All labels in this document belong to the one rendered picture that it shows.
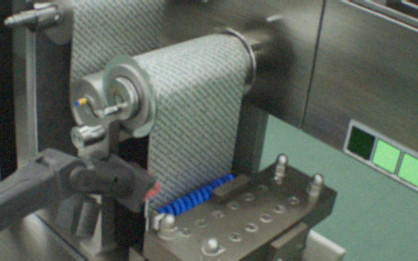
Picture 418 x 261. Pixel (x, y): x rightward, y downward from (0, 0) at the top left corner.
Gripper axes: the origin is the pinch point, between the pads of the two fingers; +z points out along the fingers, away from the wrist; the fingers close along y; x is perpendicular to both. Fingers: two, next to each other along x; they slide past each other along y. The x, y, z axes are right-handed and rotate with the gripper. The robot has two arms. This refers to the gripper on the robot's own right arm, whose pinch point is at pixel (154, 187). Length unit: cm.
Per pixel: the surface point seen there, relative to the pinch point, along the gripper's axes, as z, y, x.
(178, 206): 5.3, 3.0, -1.8
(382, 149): 20.3, 28.7, 24.9
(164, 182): 1.7, 0.2, 1.4
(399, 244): 197, -2, -11
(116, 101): -12.2, -6.4, 12.1
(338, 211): 196, -38, -12
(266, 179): 24.5, 6.8, 8.3
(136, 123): -9.3, -2.6, 10.1
